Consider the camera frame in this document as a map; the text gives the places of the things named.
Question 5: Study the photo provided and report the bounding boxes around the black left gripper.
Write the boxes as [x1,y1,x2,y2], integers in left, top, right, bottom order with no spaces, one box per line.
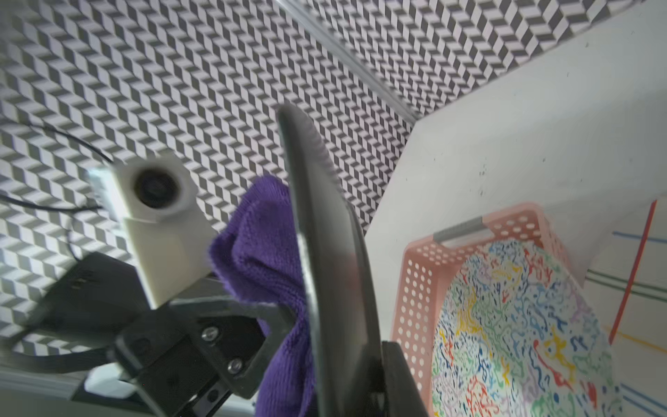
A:
[31,253,295,416]

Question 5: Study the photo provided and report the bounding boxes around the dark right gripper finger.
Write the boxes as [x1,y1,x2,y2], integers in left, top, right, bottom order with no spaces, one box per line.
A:
[382,342,428,417]

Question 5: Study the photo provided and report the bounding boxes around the teal square plate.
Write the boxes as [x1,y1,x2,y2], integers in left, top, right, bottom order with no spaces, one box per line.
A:
[276,104,382,416]

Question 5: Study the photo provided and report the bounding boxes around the purple microfibre cloth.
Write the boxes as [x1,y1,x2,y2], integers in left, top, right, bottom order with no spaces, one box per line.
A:
[208,175,317,416]

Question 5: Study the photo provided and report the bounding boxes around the white plate coloured stripes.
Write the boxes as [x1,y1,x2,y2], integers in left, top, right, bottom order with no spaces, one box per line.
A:
[585,198,666,416]

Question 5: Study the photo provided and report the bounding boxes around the multicolour squiggle round plate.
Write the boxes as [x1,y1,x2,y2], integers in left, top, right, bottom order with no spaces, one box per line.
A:
[431,240,624,416]

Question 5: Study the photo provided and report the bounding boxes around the pink perforated plastic tray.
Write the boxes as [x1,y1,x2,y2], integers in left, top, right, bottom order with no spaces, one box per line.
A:
[390,202,579,413]

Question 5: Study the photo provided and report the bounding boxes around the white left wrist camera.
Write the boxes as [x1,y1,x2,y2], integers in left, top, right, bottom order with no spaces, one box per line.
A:
[88,152,217,309]

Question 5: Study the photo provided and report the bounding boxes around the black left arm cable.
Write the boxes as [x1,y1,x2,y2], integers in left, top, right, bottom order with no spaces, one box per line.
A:
[0,119,113,262]

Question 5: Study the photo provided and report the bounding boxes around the aluminium corner post left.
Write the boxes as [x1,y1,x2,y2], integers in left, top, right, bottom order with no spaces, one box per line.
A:
[277,0,420,123]

